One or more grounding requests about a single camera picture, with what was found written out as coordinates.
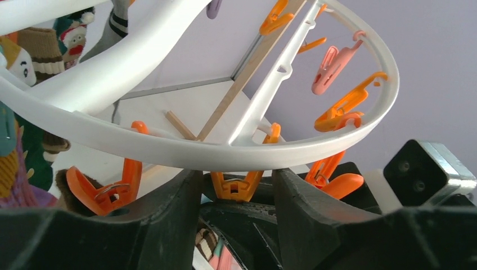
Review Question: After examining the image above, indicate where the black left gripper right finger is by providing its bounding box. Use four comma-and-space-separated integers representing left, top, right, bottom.
272, 169, 476, 269

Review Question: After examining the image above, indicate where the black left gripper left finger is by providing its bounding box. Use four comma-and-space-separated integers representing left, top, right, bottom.
1, 170, 203, 269

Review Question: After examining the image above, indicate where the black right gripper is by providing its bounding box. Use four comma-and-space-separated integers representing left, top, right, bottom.
200, 162, 380, 269

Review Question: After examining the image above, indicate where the orange clothespin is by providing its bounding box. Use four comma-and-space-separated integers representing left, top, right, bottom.
304, 111, 365, 201
314, 71, 388, 132
66, 120, 150, 217
210, 123, 281, 202

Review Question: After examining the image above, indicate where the white round sock hanger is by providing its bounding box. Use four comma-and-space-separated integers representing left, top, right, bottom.
1, 1, 399, 172

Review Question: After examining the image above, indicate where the pink clothespin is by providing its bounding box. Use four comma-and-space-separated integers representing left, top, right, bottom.
312, 30, 366, 95

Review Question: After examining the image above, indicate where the grey striped hanging sock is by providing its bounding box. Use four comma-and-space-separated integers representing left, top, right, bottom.
80, 0, 132, 62

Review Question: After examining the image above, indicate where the green christmas hanging sock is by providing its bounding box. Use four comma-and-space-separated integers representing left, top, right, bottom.
53, 7, 95, 70

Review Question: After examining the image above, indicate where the brown striped hanging sock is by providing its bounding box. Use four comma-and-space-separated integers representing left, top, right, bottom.
17, 27, 65, 84

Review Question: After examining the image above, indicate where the purple clothespin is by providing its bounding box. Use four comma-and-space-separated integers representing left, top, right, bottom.
206, 0, 222, 20

